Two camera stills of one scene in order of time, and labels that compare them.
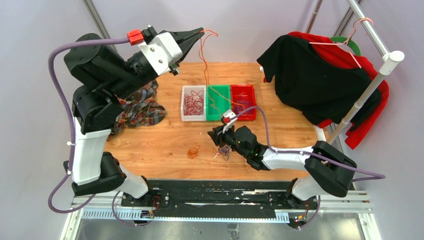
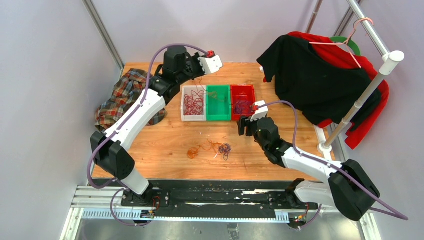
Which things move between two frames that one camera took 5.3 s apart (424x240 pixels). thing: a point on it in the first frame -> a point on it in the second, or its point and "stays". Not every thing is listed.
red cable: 194,103 stays
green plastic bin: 218,99 stays
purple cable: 226,149 stays
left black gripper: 187,39 -> 195,58
